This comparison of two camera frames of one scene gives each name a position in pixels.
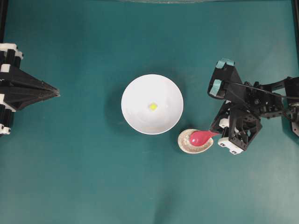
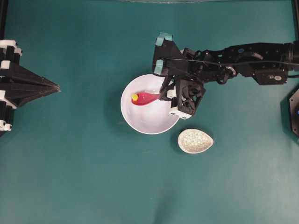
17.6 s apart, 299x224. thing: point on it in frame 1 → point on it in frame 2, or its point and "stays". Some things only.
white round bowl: x=144 y=91 stays
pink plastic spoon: x=199 y=138 → x=143 y=98
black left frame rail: x=3 y=17 stays
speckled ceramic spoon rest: x=186 y=145 stays
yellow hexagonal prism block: x=153 y=106 → x=135 y=97
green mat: x=74 y=159 stays
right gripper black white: x=239 y=128 → x=189 y=92
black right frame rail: x=295 y=15 stays
